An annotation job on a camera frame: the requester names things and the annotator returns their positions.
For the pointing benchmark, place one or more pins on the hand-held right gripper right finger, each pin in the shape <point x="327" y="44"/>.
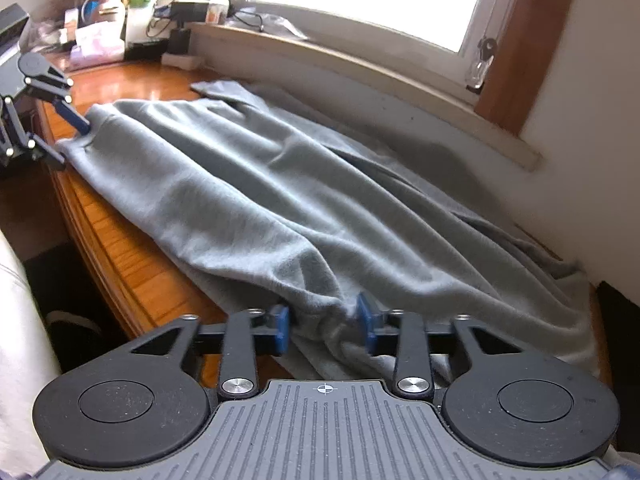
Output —
<point x="364" y="325"/>

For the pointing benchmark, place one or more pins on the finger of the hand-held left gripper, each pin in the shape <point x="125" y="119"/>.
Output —
<point x="80" y="122"/>
<point x="50" y="155"/>

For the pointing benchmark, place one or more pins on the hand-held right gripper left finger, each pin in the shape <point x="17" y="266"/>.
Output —
<point x="282" y="330"/>

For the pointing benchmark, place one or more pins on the grey sweater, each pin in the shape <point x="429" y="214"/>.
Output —
<point x="300" y="200"/>

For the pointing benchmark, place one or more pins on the pink plastic pack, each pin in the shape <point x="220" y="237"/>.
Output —
<point x="97" y="50"/>

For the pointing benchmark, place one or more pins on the cream pink container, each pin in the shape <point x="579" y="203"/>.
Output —
<point x="111" y="10"/>

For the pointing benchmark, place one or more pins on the white bottle green cap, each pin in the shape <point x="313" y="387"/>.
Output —
<point x="137" y="25"/>

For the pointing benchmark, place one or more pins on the white power strip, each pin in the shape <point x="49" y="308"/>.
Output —
<point x="182" y="61"/>

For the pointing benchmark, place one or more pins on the black power adapter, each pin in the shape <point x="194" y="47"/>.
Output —
<point x="179" y="42"/>

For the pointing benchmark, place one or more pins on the black box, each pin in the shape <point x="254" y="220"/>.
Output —
<point x="190" y="10"/>

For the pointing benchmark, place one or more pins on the grey shoe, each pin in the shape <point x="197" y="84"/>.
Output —
<point x="72" y="322"/>

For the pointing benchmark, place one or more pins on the clear jar orange label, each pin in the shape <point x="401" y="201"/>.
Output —
<point x="216" y="14"/>

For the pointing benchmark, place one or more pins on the person's light trousers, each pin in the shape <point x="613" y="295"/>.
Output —
<point x="20" y="360"/>

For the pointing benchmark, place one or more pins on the clear plastic bag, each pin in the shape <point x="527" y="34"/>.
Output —
<point x="280" y="25"/>

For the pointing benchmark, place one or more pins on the wooden window frame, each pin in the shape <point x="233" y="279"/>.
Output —
<point x="530" y="60"/>

